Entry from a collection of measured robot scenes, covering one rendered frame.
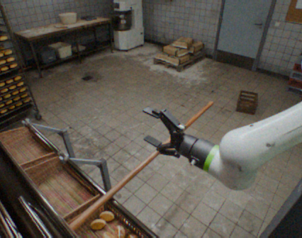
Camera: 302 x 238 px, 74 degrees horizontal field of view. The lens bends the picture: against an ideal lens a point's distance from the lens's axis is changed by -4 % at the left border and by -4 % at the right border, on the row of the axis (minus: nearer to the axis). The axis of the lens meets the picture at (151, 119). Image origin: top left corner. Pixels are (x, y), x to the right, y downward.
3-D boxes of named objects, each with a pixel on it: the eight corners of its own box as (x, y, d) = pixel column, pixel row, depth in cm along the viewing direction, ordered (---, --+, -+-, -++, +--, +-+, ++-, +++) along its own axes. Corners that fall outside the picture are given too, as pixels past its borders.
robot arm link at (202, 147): (215, 158, 71) (220, 138, 66) (198, 179, 64) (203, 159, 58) (200, 149, 74) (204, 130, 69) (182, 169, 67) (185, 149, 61)
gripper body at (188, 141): (190, 146, 63) (165, 133, 68) (187, 164, 68) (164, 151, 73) (202, 134, 68) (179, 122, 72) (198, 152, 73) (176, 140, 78)
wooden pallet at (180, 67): (179, 72, 475) (180, 66, 466) (153, 64, 517) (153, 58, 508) (205, 58, 548) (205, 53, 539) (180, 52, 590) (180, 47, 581)
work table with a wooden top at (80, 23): (40, 78, 453) (27, 37, 399) (25, 69, 494) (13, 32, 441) (114, 52, 587) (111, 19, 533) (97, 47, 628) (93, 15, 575)
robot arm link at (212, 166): (243, 202, 60) (258, 172, 64) (249, 188, 50) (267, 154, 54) (202, 178, 67) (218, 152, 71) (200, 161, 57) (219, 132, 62)
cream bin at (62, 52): (60, 59, 486) (58, 49, 472) (49, 54, 511) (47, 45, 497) (73, 54, 508) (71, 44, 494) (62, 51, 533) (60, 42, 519)
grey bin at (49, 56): (43, 64, 460) (40, 54, 446) (34, 59, 486) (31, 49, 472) (57, 59, 482) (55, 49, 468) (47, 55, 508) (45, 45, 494)
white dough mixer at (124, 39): (122, 54, 575) (119, 2, 497) (109, 49, 606) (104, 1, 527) (144, 46, 631) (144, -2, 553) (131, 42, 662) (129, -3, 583)
